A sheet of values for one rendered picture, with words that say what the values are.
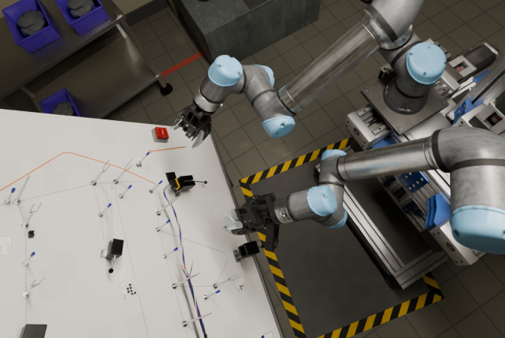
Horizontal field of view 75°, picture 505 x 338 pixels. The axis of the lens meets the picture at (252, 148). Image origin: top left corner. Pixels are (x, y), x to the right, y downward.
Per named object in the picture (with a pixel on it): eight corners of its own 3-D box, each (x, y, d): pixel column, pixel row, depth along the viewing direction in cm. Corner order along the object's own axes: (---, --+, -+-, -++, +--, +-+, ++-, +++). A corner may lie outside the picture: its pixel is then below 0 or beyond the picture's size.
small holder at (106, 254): (95, 277, 92) (105, 270, 88) (101, 245, 98) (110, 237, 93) (112, 279, 95) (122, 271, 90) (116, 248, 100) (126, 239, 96)
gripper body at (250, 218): (243, 197, 99) (276, 188, 93) (255, 222, 100) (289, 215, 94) (231, 210, 92) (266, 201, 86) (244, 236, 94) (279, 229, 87)
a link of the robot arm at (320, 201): (340, 218, 83) (326, 209, 77) (303, 225, 89) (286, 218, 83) (337, 189, 87) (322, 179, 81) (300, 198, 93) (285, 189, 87)
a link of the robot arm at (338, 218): (351, 193, 96) (335, 182, 88) (348, 231, 92) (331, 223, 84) (327, 193, 101) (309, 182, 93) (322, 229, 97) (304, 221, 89)
